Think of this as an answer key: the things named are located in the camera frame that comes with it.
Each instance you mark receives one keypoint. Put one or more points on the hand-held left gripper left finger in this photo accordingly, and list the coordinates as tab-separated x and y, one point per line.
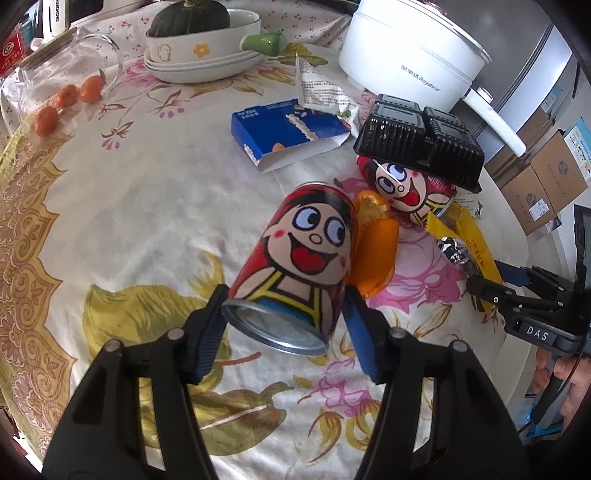
210	332

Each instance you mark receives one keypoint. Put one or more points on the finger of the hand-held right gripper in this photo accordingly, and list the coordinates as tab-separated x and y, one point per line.
494	295
512	272

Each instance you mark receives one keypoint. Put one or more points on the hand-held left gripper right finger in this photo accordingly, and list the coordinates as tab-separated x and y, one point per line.
360	332

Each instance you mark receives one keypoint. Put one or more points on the yellow snack wrapper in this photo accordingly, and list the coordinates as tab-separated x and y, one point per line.
471	230

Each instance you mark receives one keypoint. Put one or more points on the silver foil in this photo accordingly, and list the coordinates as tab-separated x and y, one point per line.
455	251

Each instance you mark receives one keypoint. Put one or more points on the red cartoon drink can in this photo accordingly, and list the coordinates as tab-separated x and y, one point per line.
295	249
401	189

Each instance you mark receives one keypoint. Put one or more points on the white snack wrapper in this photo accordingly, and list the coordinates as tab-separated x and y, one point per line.
318	87

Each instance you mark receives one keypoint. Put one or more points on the person's right hand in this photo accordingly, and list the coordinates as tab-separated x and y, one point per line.
577	383

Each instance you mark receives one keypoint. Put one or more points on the blue white sticker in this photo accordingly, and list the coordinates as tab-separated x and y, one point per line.
579	147

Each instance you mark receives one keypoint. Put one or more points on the large floral tablecloth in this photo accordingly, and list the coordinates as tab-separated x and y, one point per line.
138	207

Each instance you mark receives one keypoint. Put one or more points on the black plastic food tray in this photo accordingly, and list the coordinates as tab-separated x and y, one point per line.
415	138

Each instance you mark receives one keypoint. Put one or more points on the grey refrigerator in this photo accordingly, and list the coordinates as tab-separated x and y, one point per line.
521	69

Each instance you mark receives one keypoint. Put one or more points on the blue cardboard carton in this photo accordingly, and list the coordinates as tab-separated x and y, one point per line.
272	129

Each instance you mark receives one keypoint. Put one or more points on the white electric cooking pot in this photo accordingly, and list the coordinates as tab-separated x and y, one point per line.
392	60

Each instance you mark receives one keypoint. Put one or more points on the small orange kumquat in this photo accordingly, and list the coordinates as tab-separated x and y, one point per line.
91	89
46	122
64	97

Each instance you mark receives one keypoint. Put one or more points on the green ceramic spoon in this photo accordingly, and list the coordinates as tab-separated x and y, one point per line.
265	42

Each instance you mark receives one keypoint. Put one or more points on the clear glass jar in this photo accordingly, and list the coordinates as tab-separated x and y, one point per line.
55	64

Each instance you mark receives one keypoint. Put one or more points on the dark green squash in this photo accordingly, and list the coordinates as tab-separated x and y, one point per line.
189	18

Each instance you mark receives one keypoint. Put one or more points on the red packet box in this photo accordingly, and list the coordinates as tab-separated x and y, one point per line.
11	50

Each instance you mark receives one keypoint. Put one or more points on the white kitchen appliance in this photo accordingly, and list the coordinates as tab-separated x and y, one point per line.
55	18

